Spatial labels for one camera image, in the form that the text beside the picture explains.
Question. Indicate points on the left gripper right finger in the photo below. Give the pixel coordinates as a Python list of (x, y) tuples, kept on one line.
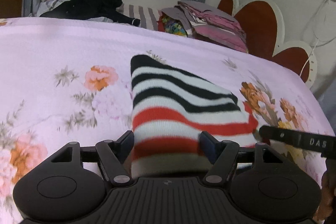
[(221, 154)]

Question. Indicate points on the red white headboard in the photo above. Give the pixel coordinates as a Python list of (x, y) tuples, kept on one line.
[(264, 26)]

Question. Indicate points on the black garment pile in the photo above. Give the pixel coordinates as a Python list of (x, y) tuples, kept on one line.
[(89, 9)]

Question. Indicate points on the pink floral bed sheet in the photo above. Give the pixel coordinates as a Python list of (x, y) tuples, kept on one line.
[(70, 80)]

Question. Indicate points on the folded pink grey bedding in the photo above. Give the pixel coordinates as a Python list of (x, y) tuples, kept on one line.
[(209, 24)]

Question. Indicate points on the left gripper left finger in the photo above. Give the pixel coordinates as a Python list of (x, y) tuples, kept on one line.
[(111, 157)]

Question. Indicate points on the grey striped cloth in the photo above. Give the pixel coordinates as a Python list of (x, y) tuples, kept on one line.
[(148, 16)]

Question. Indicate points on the colourful floral cloth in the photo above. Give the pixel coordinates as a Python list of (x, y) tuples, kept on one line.
[(171, 26)]

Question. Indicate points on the striped knit sweater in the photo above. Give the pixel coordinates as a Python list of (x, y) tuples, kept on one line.
[(171, 107)]

